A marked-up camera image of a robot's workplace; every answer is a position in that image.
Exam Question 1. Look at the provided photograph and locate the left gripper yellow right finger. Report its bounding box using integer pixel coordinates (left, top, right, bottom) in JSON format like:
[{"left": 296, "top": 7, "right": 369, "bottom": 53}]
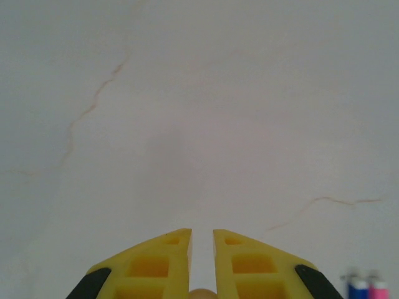
[{"left": 213, "top": 229, "right": 344, "bottom": 299}]

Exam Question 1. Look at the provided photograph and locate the dark blue pen cap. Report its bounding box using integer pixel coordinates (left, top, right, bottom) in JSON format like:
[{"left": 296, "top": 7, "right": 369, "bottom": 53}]
[{"left": 341, "top": 270, "right": 368, "bottom": 299}]

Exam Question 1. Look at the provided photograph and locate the pink pen cap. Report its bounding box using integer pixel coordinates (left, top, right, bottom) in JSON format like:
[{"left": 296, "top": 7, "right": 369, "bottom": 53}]
[{"left": 367, "top": 270, "right": 390, "bottom": 299}]

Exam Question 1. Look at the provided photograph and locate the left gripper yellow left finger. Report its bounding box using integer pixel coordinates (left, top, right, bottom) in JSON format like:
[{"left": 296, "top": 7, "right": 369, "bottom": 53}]
[{"left": 65, "top": 228, "right": 193, "bottom": 299}]

